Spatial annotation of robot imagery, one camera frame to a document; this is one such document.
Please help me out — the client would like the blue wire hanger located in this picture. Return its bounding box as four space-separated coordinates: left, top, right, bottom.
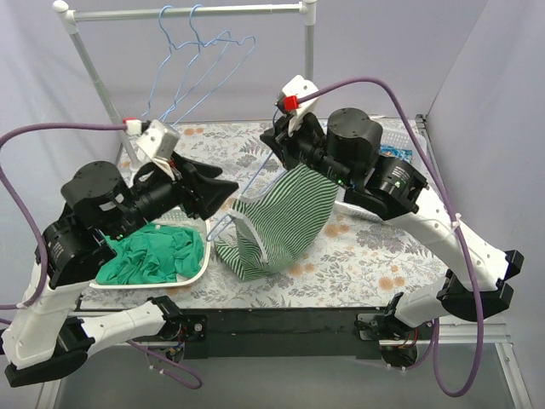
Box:
146 4 256 124
141 16 235 124
204 108 284 243

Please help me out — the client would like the green striped tank top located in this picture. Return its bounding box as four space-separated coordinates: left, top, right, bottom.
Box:
215 164 338 281

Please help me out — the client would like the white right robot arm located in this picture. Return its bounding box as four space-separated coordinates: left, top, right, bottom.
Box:
260 108 524 339

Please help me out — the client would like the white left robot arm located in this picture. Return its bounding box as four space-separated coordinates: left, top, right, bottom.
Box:
1 154 238 388

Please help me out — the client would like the blue floral garment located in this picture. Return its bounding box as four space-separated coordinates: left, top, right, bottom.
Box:
379 144 413 163

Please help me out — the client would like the white left laundry basket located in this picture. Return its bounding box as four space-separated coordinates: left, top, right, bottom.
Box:
90 208 211 290

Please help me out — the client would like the white laundry basket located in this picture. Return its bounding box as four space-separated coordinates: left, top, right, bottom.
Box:
334 124 433 223
90 208 211 290

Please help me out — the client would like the white right laundry basket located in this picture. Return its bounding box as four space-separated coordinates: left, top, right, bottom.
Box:
334 124 433 223

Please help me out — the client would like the green shirt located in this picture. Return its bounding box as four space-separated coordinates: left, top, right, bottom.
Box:
95 223 204 285

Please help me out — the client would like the floral table cloth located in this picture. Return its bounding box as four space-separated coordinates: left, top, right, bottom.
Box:
80 122 446 310

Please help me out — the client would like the white clothes rack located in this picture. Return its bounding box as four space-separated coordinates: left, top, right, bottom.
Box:
52 1 317 124

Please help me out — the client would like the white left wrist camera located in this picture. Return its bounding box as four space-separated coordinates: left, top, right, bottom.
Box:
123 118 180 180

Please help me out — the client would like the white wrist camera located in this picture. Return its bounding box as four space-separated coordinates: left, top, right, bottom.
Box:
123 118 180 180
277 75 318 136

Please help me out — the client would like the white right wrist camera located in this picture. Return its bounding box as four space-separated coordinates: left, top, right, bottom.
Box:
277 75 318 136

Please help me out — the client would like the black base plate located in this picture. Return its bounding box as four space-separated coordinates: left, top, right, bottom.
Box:
182 307 403 360

